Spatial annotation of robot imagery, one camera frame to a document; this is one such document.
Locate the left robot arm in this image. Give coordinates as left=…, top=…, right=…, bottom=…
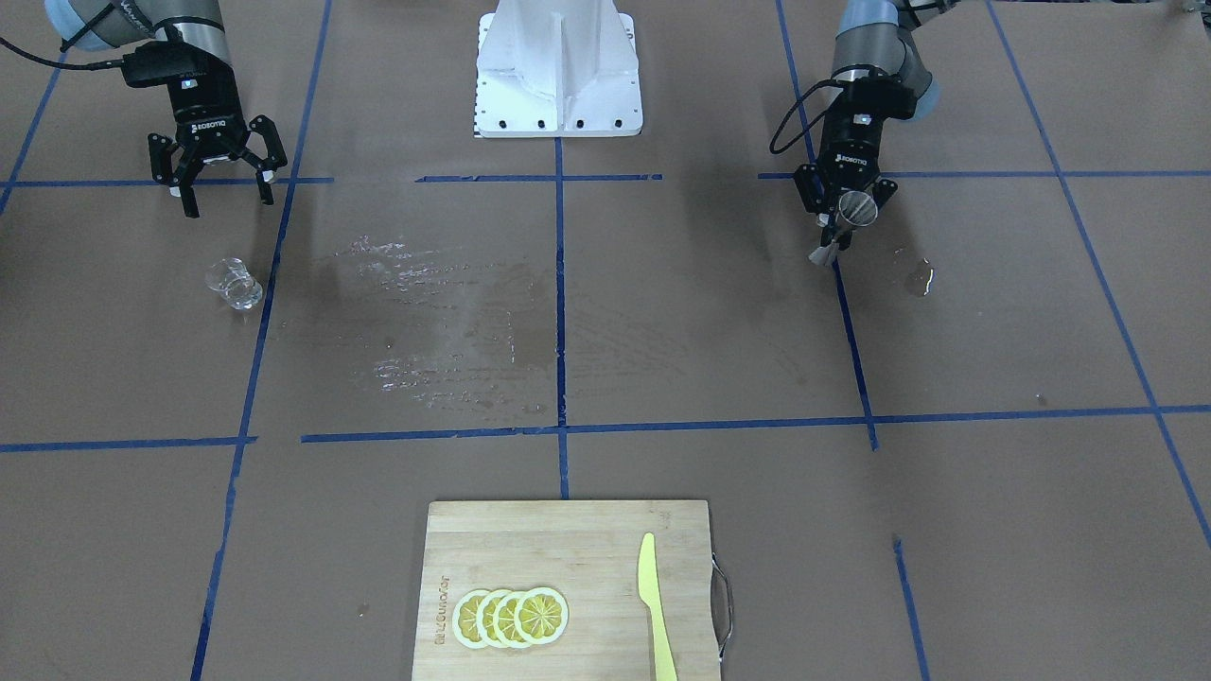
left=793, top=1, right=955, bottom=248

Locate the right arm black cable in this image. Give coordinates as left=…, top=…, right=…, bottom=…
left=0, top=36, right=130, bottom=71

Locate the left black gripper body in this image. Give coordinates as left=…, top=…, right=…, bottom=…
left=816, top=78, right=917, bottom=190

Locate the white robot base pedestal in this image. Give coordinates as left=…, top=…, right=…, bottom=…
left=474, top=1, right=644, bottom=139

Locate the clear glass measuring cup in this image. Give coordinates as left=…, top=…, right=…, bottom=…
left=203, top=257, right=264, bottom=311

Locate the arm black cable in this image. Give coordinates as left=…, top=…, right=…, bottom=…
left=0, top=36, right=130, bottom=71
left=769, top=79, right=848, bottom=155

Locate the yellow plastic knife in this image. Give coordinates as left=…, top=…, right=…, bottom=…
left=637, top=532, right=678, bottom=680

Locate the bamboo cutting board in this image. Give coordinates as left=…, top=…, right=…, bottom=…
left=412, top=500, right=723, bottom=680

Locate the steel jigger shaker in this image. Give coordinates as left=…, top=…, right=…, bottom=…
left=809, top=190, right=879, bottom=267

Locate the lemon slice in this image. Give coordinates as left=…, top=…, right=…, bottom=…
left=513, top=586, right=570, bottom=645
left=453, top=589, right=489, bottom=649
left=474, top=589, right=507, bottom=648
left=490, top=591, right=530, bottom=648

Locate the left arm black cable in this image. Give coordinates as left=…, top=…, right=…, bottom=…
left=769, top=79, right=848, bottom=155

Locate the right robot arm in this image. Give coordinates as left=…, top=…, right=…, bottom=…
left=44, top=1, right=289, bottom=218

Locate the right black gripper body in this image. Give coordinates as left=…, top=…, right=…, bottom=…
left=124, top=42, right=248, bottom=171

